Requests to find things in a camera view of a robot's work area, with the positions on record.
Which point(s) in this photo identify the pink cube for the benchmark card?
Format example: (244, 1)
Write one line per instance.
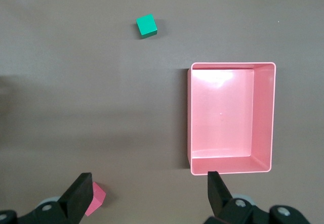
(98, 196)

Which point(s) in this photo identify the green cube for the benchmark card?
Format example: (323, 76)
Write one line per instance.
(146, 25)

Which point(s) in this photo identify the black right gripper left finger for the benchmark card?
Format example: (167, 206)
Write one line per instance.
(76, 198)

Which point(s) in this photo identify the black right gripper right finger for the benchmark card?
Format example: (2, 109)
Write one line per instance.
(217, 196)

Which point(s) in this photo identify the pink plastic bin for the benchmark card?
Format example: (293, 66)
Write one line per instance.
(222, 112)

